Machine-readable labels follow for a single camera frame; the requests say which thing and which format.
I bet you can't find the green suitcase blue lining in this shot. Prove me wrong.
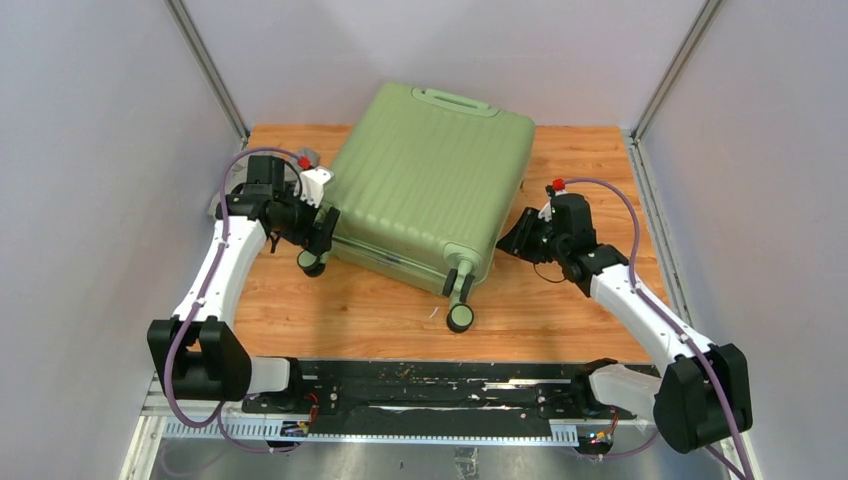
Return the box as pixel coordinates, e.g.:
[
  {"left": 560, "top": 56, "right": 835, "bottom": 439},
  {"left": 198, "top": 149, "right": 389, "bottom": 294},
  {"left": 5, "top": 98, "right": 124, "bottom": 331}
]
[{"left": 325, "top": 82, "right": 536, "bottom": 302}]

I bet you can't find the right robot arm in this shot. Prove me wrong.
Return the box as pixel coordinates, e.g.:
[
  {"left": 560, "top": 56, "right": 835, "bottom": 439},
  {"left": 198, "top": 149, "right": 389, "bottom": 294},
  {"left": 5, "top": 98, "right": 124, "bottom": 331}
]
[{"left": 497, "top": 193, "right": 753, "bottom": 454}]

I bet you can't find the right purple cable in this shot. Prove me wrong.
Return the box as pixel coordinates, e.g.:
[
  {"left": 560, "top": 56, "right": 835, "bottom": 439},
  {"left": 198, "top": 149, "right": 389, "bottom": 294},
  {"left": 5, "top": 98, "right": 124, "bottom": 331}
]
[{"left": 551, "top": 177, "right": 757, "bottom": 480}]

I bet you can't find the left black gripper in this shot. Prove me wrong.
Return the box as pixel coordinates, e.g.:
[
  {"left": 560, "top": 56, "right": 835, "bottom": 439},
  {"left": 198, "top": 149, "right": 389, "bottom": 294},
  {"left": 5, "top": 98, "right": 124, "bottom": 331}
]
[{"left": 273, "top": 182, "right": 338, "bottom": 255}]

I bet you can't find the green suitcase wheel lid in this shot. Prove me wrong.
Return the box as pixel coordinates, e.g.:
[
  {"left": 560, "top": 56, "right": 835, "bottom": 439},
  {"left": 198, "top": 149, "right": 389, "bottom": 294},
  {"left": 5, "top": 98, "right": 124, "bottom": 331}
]
[{"left": 297, "top": 250, "right": 329, "bottom": 278}]

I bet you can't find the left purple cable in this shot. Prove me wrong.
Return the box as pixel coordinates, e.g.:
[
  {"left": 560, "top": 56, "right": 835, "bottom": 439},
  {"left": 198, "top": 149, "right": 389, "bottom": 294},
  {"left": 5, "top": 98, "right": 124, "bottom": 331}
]
[{"left": 162, "top": 146, "right": 313, "bottom": 454}]

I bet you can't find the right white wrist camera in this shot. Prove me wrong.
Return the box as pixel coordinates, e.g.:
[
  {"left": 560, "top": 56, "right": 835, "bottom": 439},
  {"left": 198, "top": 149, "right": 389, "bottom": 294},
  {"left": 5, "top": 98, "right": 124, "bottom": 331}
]
[{"left": 537, "top": 198, "right": 552, "bottom": 222}]

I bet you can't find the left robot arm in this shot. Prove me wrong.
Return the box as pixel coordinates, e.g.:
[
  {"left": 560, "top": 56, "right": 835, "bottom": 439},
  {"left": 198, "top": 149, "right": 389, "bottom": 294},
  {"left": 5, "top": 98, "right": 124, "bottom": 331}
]
[{"left": 147, "top": 148, "right": 340, "bottom": 413}]

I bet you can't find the purple cable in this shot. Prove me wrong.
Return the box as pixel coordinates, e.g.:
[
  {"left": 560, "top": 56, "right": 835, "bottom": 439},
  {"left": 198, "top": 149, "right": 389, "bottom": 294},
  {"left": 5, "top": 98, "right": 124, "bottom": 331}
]
[
  {"left": 162, "top": 146, "right": 313, "bottom": 454},
  {"left": 551, "top": 177, "right": 757, "bottom": 480}
]

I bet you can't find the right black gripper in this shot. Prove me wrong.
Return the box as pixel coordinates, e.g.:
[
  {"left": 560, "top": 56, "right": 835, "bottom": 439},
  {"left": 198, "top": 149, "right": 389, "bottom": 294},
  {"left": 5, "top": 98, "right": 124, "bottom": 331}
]
[{"left": 494, "top": 207, "right": 567, "bottom": 265}]

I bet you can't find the green suitcase wheel front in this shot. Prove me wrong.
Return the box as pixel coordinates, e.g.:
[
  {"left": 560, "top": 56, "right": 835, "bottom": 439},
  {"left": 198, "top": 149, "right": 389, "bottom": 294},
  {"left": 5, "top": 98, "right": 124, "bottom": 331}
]
[{"left": 442, "top": 259, "right": 475, "bottom": 333}]

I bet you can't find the crumpled grey-green cloth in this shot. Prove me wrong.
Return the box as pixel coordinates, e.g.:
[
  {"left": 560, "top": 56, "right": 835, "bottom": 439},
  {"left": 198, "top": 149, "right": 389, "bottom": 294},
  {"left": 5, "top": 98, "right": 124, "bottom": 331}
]
[{"left": 207, "top": 147, "right": 321, "bottom": 218}]

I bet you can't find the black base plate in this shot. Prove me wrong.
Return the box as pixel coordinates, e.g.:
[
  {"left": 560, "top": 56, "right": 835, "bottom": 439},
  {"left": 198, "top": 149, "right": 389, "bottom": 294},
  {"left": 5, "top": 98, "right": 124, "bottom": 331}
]
[{"left": 240, "top": 360, "right": 632, "bottom": 438}]

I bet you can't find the aluminium frame rail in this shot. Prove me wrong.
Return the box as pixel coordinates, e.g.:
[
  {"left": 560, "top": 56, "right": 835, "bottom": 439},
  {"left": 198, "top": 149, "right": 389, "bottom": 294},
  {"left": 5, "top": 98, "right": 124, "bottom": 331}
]
[{"left": 120, "top": 361, "right": 731, "bottom": 479}]

